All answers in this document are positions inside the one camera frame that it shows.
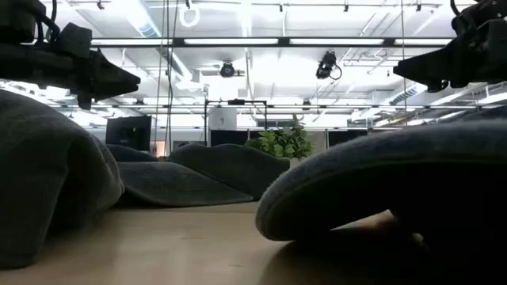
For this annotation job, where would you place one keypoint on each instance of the green leafy plant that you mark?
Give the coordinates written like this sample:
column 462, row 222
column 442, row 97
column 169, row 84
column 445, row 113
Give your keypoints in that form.
column 283, row 142

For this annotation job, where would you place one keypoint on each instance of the black computer monitor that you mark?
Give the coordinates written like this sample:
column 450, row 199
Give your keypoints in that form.
column 128, row 132

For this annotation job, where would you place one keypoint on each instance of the thin black frame rail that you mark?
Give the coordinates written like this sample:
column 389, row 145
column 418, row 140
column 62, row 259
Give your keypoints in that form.
column 277, row 106

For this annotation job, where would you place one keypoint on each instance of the black overhead light rail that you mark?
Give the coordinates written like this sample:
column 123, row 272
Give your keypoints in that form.
column 277, row 41

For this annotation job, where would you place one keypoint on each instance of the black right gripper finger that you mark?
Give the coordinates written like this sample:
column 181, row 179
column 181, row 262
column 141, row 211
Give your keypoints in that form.
column 431, row 65
column 437, row 82

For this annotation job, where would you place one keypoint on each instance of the round black ceiling camera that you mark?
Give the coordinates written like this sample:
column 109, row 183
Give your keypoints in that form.
column 227, row 70

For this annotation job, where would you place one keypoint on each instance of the black metal stand frame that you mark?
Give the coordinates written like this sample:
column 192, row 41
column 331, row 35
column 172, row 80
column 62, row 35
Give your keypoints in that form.
column 206, row 118

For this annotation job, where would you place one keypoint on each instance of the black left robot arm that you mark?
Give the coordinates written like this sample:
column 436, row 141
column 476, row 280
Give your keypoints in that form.
column 17, row 20

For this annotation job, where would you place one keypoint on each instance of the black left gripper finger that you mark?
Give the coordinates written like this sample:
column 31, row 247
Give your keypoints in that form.
column 119, row 87
column 107, row 73

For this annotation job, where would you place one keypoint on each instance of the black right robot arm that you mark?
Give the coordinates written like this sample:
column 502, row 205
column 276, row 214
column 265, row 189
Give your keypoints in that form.
column 481, row 10

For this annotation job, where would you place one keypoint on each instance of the large dark gray hat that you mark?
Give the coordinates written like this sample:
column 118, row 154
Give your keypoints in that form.
column 47, row 174

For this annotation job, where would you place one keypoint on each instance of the dark blue bucket hat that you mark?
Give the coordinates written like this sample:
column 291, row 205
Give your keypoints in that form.
column 128, row 153

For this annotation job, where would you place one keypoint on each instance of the dark gray brimmed cap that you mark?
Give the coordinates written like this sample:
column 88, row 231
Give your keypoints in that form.
column 198, row 174

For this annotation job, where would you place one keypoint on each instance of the white box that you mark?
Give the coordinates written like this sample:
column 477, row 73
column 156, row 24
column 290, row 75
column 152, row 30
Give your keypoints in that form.
column 222, row 118

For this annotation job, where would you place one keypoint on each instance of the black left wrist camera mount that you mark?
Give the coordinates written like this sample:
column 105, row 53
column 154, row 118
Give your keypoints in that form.
column 75, row 39

